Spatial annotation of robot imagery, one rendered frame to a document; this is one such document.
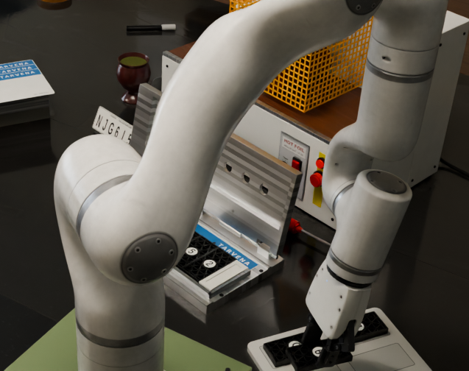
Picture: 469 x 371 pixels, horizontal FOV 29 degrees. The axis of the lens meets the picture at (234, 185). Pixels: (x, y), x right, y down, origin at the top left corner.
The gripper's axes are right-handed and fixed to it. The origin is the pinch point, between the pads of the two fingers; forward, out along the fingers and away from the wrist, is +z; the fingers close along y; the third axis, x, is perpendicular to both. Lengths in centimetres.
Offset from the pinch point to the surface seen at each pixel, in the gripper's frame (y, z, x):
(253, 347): -10.1, 9.2, -5.2
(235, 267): -28.7, 6.5, -2.4
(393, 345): -3.4, 4.2, 17.9
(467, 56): -102, -11, 94
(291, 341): -8.2, 6.7, 0.7
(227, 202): -41.9, 0.6, -0.6
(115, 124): -82, 7, -12
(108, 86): -108, 11, -6
